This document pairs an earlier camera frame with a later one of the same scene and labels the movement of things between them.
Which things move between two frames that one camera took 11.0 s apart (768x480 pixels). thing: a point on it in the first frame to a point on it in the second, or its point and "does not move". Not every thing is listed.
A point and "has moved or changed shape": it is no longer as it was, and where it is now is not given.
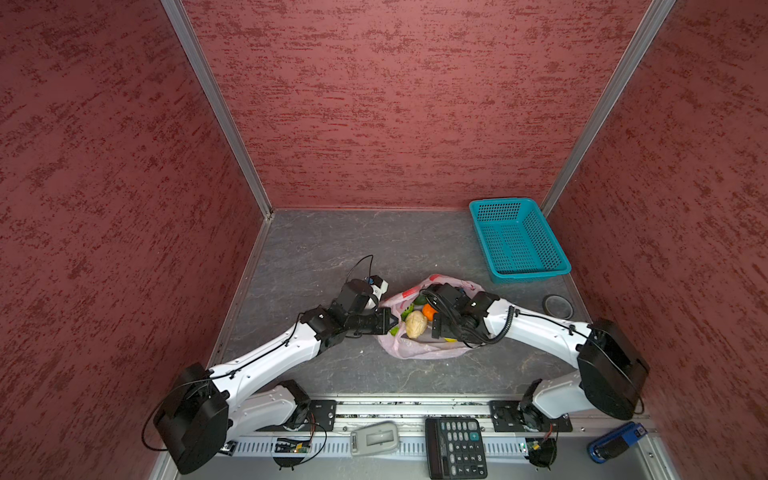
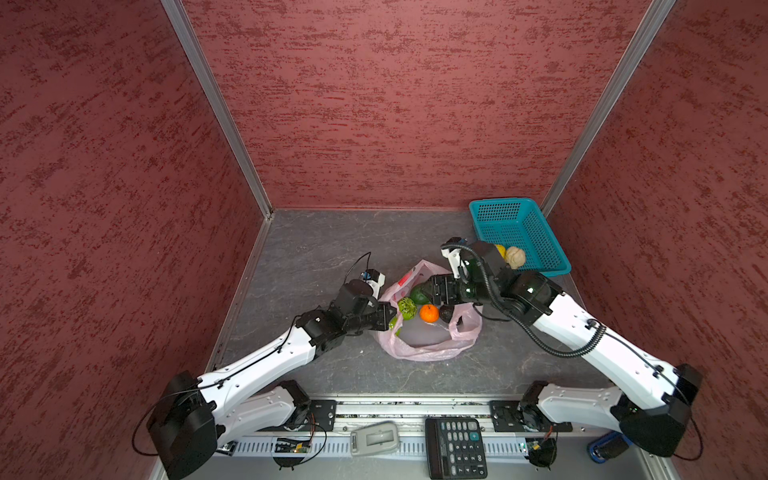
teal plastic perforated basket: [518, 242] does not move
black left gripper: [382, 327] does not move
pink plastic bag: [424, 347] has moved or changed shape
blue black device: [614, 441] does not move
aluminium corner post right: [608, 107] does not move
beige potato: [416, 323] to [515, 257]
